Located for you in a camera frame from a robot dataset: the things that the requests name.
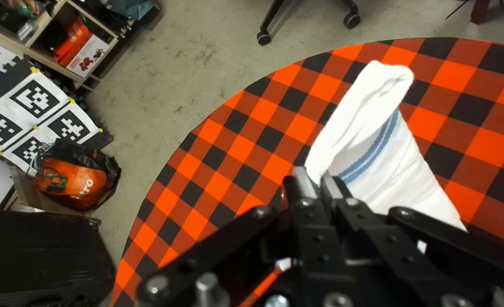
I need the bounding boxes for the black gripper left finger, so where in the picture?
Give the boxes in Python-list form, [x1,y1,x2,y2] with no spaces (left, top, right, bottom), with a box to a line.
[282,166,323,210]

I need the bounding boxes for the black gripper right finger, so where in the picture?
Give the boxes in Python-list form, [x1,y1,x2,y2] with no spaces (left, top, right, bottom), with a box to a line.
[319,173,352,209]

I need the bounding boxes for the white towel with blue stripes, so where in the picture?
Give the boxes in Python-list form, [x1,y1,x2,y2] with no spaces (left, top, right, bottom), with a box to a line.
[304,60,469,233]

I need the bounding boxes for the red black checkered tablecloth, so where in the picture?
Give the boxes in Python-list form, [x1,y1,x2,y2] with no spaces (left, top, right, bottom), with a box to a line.
[108,38,504,307]

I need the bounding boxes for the black office chair base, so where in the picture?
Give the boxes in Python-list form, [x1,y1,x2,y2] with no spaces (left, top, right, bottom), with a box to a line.
[256,0,363,48]

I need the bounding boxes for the orange object in black bag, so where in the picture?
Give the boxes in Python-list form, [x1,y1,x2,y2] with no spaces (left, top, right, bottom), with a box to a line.
[35,140,123,214]

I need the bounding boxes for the orange white box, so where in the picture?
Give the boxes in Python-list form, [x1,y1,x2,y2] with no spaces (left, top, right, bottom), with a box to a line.
[54,19,113,79]

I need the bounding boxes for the black ribbed case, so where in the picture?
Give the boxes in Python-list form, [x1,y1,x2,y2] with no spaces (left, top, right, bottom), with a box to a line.
[0,209,118,307]

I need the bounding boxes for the board with black tag markers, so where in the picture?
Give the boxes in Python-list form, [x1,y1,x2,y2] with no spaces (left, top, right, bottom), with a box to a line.
[0,67,105,175]

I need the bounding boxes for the wooden shelf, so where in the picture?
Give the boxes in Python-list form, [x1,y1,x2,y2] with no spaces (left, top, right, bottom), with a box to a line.
[0,0,166,94]

